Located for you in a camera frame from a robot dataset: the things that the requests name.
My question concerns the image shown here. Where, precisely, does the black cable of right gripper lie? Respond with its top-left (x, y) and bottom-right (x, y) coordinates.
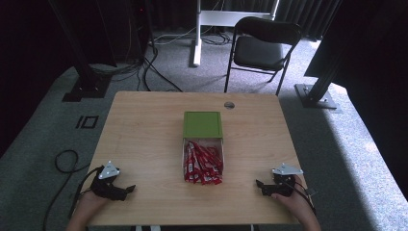
top-left (290, 177), bottom-right (319, 217)

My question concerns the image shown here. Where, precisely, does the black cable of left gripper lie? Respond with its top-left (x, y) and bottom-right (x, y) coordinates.
top-left (42, 149), bottom-right (101, 231)

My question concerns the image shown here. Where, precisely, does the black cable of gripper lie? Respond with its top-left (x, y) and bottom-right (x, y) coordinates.
top-left (42, 149), bottom-right (101, 231)
top-left (290, 177), bottom-right (319, 217)

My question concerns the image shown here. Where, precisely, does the pile of red packets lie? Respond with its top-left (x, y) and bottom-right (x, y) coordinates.
top-left (183, 141), bottom-right (224, 187)

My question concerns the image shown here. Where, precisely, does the person's left hand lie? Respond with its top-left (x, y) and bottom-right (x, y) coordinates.
top-left (76, 190), bottom-right (111, 216)

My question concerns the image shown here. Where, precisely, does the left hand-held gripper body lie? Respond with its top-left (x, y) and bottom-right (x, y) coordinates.
top-left (89, 160), bottom-right (127, 202)

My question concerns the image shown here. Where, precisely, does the black metal stand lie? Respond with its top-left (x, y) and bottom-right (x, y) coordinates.
top-left (47, 0), bottom-right (114, 103)
top-left (293, 0), bottom-right (343, 111)

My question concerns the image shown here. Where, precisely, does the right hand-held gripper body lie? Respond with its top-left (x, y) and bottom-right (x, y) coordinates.
top-left (270, 163), bottom-right (304, 197)

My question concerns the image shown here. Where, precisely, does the bundle of floor cables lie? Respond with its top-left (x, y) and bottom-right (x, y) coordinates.
top-left (89, 18), bottom-right (234, 93)

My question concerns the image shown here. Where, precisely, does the white desk frame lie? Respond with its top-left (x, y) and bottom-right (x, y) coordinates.
top-left (190, 0), bottom-right (281, 68)

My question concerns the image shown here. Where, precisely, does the person's right hand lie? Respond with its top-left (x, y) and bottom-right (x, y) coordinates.
top-left (270, 192), bottom-right (310, 222)

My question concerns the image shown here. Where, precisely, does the green box lid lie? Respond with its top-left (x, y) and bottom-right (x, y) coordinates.
top-left (182, 111), bottom-right (224, 141)

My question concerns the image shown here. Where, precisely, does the clear box of red packets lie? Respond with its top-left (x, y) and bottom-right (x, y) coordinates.
top-left (181, 137), bottom-right (225, 185)

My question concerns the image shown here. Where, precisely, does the black folding chair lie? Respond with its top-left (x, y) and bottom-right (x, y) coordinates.
top-left (223, 15), bottom-right (303, 97)

